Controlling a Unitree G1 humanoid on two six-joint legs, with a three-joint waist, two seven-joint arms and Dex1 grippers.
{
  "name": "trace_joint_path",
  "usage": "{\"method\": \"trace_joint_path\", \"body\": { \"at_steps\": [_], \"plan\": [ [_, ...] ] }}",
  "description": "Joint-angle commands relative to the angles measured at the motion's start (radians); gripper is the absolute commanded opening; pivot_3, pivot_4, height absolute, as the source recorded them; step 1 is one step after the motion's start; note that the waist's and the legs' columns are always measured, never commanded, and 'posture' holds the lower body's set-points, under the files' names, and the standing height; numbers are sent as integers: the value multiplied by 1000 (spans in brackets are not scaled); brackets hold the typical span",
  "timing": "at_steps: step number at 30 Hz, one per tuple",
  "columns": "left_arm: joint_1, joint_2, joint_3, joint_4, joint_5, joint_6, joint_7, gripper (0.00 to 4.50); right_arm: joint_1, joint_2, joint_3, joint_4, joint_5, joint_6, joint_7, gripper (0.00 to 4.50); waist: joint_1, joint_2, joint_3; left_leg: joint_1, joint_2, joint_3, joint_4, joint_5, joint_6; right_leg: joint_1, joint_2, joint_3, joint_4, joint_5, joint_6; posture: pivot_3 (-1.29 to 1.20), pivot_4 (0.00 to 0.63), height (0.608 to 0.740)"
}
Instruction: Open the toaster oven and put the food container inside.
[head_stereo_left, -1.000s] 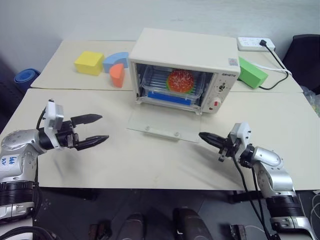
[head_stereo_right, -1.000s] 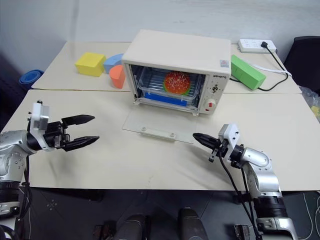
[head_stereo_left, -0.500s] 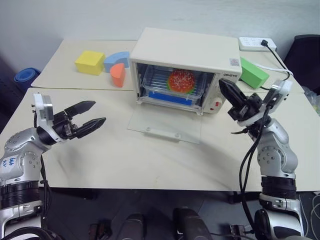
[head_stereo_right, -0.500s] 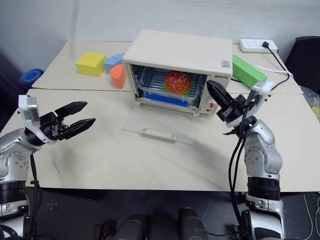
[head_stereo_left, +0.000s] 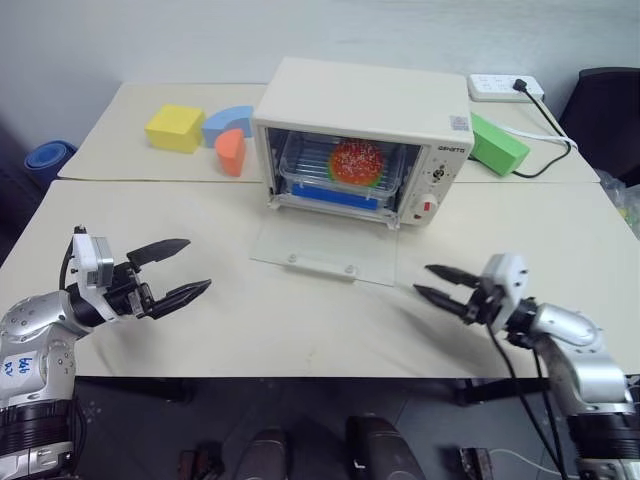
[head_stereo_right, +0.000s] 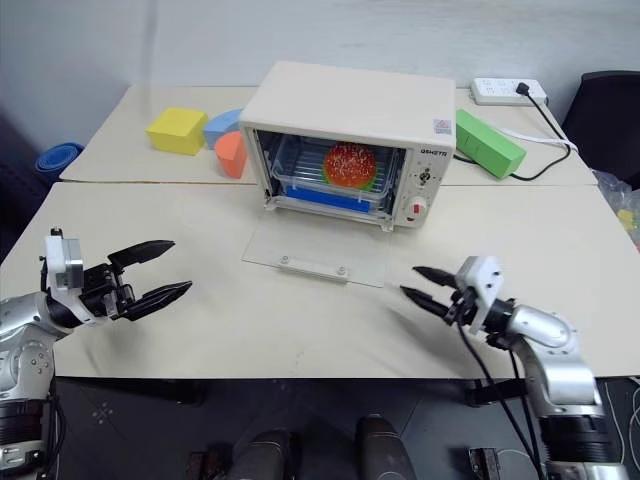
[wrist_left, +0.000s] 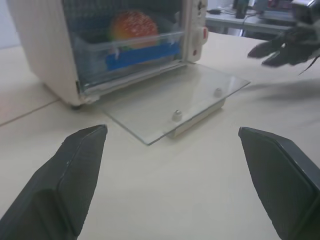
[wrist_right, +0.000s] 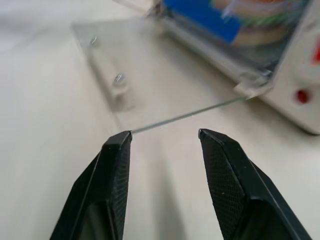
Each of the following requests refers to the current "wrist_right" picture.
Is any white toaster oven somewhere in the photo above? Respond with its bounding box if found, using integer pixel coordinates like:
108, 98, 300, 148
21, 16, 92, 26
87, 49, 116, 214
111, 0, 320, 136

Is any clear glass oven door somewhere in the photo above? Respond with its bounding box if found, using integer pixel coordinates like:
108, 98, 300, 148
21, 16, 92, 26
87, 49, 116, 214
70, 19, 270, 136

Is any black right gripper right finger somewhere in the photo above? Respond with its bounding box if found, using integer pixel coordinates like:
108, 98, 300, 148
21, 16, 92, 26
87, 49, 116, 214
197, 128, 314, 240

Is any blue food container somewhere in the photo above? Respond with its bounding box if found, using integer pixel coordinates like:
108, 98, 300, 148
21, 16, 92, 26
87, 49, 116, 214
163, 0, 310, 48

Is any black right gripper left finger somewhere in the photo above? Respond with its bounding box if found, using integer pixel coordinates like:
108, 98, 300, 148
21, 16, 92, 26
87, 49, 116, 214
49, 130, 133, 240

